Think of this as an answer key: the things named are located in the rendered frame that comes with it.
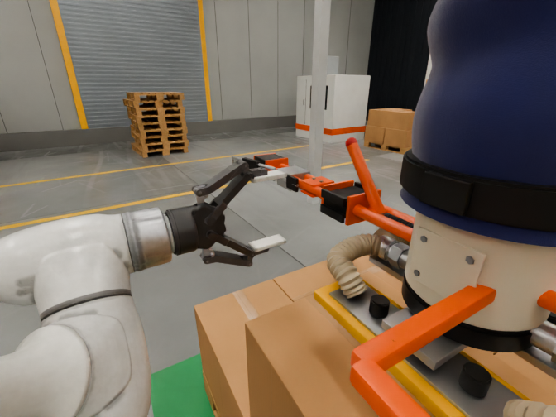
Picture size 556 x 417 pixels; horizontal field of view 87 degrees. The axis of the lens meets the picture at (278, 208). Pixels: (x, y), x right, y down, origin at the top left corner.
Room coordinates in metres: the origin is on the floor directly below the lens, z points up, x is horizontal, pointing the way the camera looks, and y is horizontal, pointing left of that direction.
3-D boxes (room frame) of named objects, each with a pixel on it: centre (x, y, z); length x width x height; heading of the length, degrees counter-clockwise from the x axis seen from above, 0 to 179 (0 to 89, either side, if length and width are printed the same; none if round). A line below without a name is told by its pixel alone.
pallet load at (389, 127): (7.36, -2.96, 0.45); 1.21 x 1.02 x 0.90; 33
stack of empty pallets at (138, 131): (7.08, 2.84, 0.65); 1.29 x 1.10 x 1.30; 33
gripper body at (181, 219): (0.44, 0.13, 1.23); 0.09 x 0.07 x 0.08; 121
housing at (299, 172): (0.74, -0.04, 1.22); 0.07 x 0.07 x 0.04; 30
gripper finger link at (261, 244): (0.50, 0.02, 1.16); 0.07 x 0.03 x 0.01; 121
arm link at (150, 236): (0.40, 0.20, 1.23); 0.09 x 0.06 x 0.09; 31
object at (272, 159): (0.86, 0.02, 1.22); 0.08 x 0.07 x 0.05; 30
